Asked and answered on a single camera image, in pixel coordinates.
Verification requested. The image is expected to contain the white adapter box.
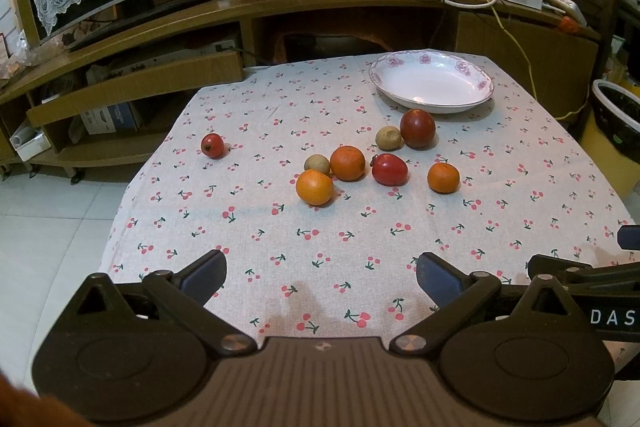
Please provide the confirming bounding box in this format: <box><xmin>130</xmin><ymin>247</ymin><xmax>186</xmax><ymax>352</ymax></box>
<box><xmin>549</xmin><ymin>0</ymin><xmax>587</xmax><ymax>26</ymax></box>

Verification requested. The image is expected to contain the orange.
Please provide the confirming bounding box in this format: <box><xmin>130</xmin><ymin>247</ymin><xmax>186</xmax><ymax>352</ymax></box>
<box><xmin>330</xmin><ymin>145</ymin><xmax>367</xmax><ymax>182</ymax></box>
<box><xmin>427</xmin><ymin>162</ymin><xmax>460</xmax><ymax>194</ymax></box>
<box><xmin>295</xmin><ymin>169</ymin><xmax>334</xmax><ymax>206</ymax></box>

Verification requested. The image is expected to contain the small red pomegranate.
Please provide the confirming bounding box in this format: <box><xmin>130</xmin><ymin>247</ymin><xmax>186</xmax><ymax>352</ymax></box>
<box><xmin>201</xmin><ymin>132</ymin><xmax>227</xmax><ymax>159</ymax></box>

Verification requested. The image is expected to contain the small red object on cabinet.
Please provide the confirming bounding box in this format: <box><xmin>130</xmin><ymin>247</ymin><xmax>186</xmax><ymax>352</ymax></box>
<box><xmin>556</xmin><ymin>16</ymin><xmax>582</xmax><ymax>35</ymax></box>

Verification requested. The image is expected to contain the cherry print tablecloth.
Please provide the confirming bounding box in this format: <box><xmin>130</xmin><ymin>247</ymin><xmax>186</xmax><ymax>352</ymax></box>
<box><xmin>101</xmin><ymin>57</ymin><xmax>638</xmax><ymax>340</ymax></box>

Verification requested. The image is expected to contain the wooden tv cabinet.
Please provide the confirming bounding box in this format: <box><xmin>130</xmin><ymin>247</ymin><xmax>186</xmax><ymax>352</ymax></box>
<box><xmin>1</xmin><ymin>0</ymin><xmax>603</xmax><ymax>176</ymax></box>

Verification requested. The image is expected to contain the white floral plate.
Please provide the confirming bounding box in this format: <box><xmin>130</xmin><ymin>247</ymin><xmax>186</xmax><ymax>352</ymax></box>
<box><xmin>369</xmin><ymin>50</ymin><xmax>495</xmax><ymax>115</ymax></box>

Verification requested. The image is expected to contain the yellow cable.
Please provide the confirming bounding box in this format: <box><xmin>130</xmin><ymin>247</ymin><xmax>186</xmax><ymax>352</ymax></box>
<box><xmin>414</xmin><ymin>0</ymin><xmax>591</xmax><ymax>120</ymax></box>

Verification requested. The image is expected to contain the white rimmed black bin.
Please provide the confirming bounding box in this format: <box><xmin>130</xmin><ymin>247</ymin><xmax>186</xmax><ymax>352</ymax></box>
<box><xmin>592</xmin><ymin>79</ymin><xmax>640</xmax><ymax>162</ymax></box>

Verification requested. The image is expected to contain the dark red apple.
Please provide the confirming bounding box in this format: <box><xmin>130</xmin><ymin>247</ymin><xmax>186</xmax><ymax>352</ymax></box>
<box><xmin>399</xmin><ymin>108</ymin><xmax>436</xmax><ymax>148</ymax></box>

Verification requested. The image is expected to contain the brown kiwi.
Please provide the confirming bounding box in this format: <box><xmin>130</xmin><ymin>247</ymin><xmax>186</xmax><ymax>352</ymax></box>
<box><xmin>304</xmin><ymin>154</ymin><xmax>331</xmax><ymax>176</ymax></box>
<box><xmin>375</xmin><ymin>126</ymin><xmax>404</xmax><ymax>152</ymax></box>

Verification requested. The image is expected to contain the red oval tomato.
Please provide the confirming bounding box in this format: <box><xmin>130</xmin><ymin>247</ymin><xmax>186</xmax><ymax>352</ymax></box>
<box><xmin>370</xmin><ymin>153</ymin><xmax>409</xmax><ymax>186</ymax></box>

